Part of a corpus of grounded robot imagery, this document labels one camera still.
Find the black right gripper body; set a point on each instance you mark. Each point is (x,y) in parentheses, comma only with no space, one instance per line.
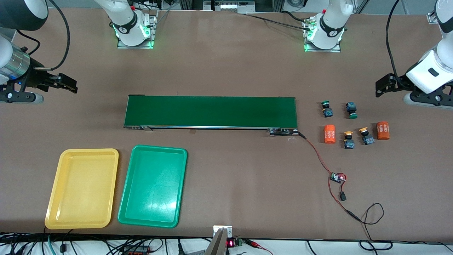
(38,75)

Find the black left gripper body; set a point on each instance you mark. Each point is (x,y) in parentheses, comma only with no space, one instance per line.
(395,83)

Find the green push button switch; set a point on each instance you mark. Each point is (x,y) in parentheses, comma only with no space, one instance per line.
(327,110)
(351,109)

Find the orange cylinder white print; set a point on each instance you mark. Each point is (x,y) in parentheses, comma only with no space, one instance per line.
(329,134)
(382,130)

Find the yellow push button switch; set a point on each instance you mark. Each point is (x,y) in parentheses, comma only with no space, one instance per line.
(366,136)
(348,141)

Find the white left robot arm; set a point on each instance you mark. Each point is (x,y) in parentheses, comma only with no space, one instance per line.
(331,35)

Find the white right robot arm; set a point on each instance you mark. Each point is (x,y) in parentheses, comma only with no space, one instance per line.
(132,35)

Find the small circuit board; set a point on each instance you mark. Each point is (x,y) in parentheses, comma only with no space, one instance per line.
(337,177)

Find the yellow plastic tray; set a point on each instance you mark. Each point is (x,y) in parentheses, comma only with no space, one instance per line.
(83,189)

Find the green plastic tray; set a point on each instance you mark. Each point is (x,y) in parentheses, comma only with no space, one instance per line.
(154,187)

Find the green conveyor belt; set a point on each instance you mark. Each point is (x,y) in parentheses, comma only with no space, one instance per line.
(212,111)

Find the red black power strip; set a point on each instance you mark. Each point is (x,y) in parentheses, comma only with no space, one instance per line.
(136,250)

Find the red clip lead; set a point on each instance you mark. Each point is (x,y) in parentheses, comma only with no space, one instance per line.
(256,244)

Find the red LED display module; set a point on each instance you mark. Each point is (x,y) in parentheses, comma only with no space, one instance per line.
(231,243)

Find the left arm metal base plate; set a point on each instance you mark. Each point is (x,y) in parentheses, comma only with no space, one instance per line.
(320,50)

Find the aluminium corner post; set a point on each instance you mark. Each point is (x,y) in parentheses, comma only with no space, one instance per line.
(431,17)

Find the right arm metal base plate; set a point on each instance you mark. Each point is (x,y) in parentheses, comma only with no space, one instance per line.
(153,28)

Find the aluminium frame with light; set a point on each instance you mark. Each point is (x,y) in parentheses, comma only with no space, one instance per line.
(230,6)

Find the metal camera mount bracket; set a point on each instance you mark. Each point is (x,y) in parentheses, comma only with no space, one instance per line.
(222,232)

